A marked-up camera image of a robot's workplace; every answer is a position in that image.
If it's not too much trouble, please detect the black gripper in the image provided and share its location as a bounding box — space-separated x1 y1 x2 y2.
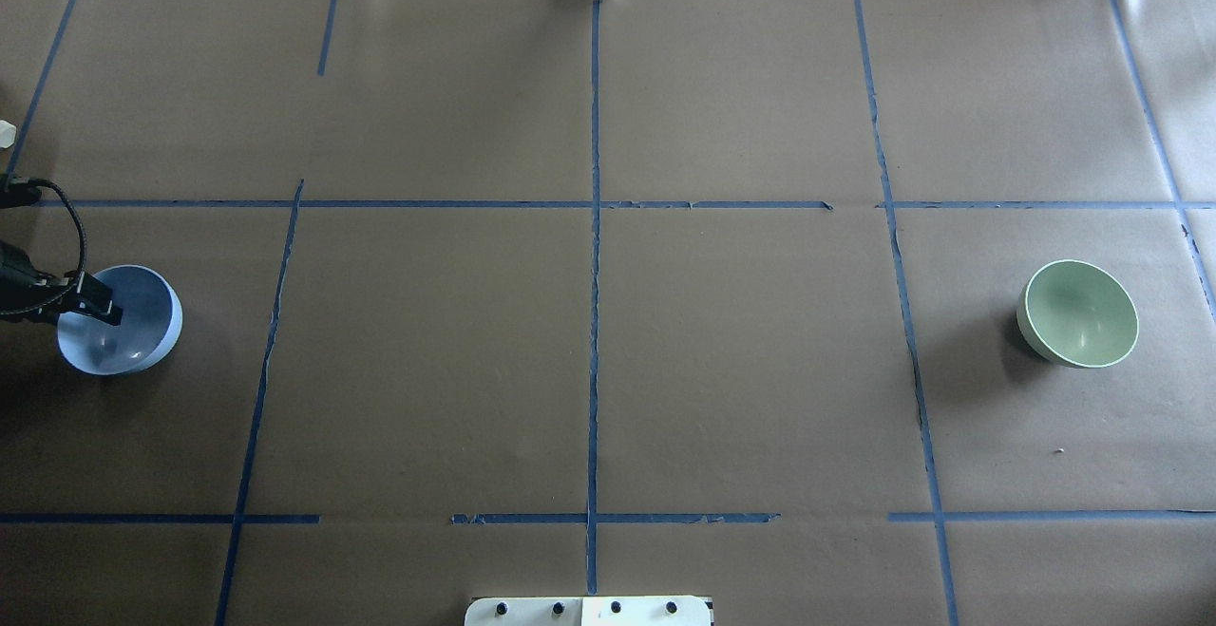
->
1 241 124 326

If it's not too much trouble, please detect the blue bowl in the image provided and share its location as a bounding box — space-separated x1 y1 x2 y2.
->
56 265 182 376

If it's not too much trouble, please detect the green bowl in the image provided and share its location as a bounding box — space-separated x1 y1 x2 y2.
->
1015 259 1141 370

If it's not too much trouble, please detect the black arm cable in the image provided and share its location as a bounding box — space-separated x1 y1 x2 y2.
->
0 175 89 323

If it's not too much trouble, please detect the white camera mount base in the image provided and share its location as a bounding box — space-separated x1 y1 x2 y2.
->
465 594 715 625

